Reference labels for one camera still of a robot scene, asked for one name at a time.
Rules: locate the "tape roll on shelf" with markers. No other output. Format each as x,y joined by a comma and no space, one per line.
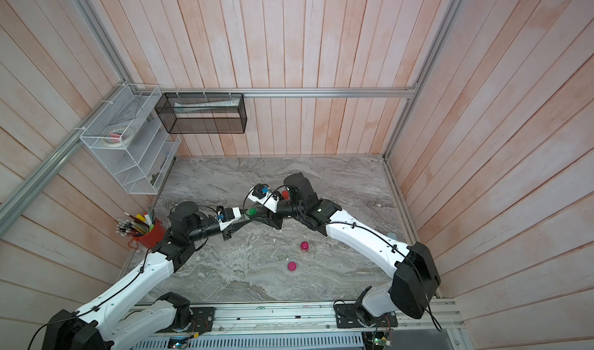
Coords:
118,137

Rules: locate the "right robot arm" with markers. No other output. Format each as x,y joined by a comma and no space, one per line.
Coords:
413,275

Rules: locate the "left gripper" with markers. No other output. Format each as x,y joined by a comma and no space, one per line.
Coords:
226,232

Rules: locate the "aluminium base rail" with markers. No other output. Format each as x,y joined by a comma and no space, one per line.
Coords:
278,320

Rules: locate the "black mesh wall basket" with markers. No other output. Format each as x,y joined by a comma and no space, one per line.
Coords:
202,113

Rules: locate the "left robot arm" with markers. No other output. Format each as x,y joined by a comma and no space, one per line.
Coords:
65,330

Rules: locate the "red pencil cup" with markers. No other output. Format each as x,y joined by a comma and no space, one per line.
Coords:
149,240

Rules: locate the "magenta paint jar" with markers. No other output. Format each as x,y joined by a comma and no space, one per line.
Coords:
304,246

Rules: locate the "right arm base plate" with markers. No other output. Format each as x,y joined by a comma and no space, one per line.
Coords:
355,316

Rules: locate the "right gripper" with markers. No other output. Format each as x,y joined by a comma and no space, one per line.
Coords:
271,218

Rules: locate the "bundle of pencils and pens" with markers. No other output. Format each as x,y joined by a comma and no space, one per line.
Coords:
134,226

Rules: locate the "white wire shelf rack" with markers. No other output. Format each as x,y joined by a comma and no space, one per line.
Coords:
141,166

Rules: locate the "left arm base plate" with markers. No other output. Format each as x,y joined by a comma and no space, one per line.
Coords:
192,320

